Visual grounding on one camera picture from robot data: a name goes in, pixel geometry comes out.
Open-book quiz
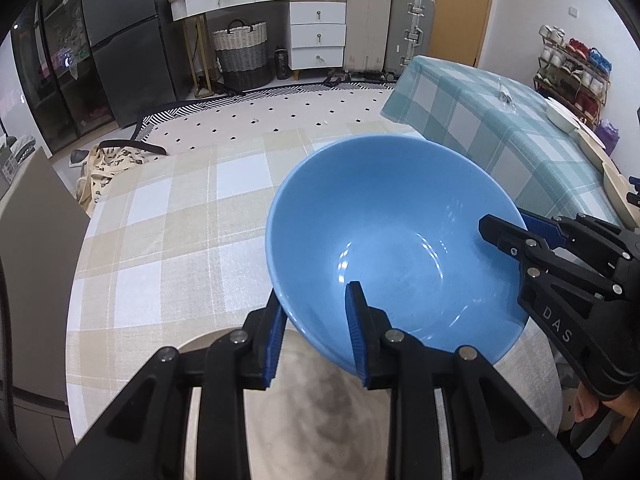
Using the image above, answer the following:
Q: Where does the metal shoe rack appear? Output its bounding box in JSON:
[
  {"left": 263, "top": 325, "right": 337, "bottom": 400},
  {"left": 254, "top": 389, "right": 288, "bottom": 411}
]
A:
[{"left": 532, "top": 24, "right": 613, "bottom": 128}]

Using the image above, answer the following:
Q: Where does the teal checked tablecloth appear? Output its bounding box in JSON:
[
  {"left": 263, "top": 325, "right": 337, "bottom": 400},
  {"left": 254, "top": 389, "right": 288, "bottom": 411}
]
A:
[{"left": 380, "top": 55, "right": 626, "bottom": 231}]

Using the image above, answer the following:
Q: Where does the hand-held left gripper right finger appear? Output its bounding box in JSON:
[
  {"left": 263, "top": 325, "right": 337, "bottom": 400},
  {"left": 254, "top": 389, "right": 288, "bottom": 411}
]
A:
[{"left": 345, "top": 281, "right": 583, "bottom": 480}]

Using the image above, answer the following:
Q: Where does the beige wooden board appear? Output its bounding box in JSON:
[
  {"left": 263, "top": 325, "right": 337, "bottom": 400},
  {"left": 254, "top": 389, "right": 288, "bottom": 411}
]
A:
[{"left": 575, "top": 125, "right": 640, "bottom": 231}]

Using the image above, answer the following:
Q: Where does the dark glass door cabinet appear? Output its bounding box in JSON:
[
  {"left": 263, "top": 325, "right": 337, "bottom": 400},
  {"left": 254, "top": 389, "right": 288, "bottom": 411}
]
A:
[{"left": 10, "top": 0, "right": 118, "bottom": 156}]

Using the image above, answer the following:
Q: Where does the small clear plastic packet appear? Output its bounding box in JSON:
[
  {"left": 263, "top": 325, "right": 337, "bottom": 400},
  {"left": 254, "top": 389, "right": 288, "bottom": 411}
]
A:
[{"left": 495, "top": 77, "right": 518, "bottom": 111}]

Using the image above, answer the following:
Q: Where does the person's right hand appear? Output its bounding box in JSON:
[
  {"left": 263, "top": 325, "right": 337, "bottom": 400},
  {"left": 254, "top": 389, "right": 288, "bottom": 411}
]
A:
[{"left": 572, "top": 385, "right": 640, "bottom": 443}]

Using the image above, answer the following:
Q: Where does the woven laundry basket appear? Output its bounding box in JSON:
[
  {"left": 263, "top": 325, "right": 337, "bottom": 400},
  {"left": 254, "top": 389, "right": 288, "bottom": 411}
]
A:
[{"left": 211, "top": 19, "right": 273, "bottom": 92}]

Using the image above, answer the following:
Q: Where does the white bowl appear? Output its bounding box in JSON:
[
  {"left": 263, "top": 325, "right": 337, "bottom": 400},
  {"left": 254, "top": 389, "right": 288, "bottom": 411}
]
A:
[{"left": 544, "top": 97, "right": 582, "bottom": 134}]

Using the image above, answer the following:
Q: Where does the light blue bowl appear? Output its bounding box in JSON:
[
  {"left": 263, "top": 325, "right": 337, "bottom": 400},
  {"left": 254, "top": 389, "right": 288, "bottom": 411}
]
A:
[{"left": 265, "top": 134, "right": 531, "bottom": 376}]

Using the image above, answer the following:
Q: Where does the printed tote bag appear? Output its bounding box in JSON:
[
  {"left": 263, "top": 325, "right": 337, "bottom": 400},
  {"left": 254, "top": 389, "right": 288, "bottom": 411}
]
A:
[{"left": 75, "top": 137, "right": 168, "bottom": 213}]

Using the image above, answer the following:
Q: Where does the purple bag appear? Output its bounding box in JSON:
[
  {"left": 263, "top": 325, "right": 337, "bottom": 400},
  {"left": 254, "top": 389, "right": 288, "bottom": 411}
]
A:
[{"left": 595, "top": 119, "right": 621, "bottom": 153}]

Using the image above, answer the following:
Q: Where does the black and white patterned rug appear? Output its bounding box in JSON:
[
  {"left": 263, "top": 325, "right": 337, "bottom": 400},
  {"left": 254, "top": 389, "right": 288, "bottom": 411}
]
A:
[{"left": 131, "top": 79, "right": 416, "bottom": 156}]

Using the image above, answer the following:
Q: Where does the beige checked tablecloth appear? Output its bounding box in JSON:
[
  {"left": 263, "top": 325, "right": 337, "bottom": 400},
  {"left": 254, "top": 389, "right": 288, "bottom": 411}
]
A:
[{"left": 65, "top": 127, "right": 563, "bottom": 480}]

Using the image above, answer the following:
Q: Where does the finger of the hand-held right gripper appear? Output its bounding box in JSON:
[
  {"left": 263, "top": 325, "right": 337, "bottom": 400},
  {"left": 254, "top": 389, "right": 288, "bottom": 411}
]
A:
[
  {"left": 478, "top": 213, "right": 626, "bottom": 301},
  {"left": 521, "top": 211, "right": 640, "bottom": 282}
]

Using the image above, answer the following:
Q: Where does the silver suitcase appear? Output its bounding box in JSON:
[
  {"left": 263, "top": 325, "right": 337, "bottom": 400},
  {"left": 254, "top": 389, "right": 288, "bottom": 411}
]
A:
[{"left": 385, "top": 0, "right": 437, "bottom": 81}]

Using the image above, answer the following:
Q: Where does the grey sofa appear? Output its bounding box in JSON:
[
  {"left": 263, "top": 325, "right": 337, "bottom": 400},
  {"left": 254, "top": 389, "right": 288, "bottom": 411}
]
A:
[{"left": 0, "top": 147, "right": 91, "bottom": 441}]

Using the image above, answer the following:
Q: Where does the wooden door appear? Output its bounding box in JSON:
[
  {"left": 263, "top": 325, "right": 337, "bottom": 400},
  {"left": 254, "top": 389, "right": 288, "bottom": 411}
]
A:
[{"left": 427, "top": 0, "right": 497, "bottom": 68}]

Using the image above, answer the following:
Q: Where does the white vanity desk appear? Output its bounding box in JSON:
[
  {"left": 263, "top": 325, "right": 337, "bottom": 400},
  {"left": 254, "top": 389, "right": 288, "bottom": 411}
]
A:
[{"left": 167, "top": 0, "right": 348, "bottom": 98}]

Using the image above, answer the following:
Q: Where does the beige suitcase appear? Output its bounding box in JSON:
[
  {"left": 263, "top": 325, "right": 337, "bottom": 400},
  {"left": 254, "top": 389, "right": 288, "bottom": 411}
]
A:
[{"left": 342, "top": 0, "right": 393, "bottom": 81}]

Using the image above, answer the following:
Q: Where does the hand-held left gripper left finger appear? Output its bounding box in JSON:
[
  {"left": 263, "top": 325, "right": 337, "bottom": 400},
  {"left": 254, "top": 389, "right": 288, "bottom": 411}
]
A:
[{"left": 55, "top": 287, "right": 288, "bottom": 480}]

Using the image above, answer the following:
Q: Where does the dark grey refrigerator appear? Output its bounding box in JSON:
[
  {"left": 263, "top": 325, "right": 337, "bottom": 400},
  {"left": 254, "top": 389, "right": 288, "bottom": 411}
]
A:
[{"left": 80, "top": 0, "right": 178, "bottom": 128}]

